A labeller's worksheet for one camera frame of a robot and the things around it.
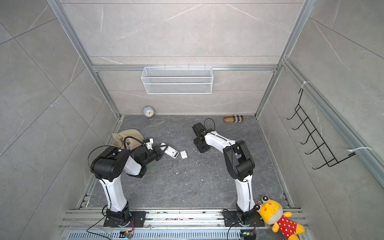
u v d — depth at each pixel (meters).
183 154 0.96
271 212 0.70
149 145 0.90
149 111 1.14
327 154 0.62
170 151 0.93
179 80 1.01
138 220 0.73
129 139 0.87
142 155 0.76
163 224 0.73
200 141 0.73
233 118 1.15
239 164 0.53
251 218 0.67
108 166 0.52
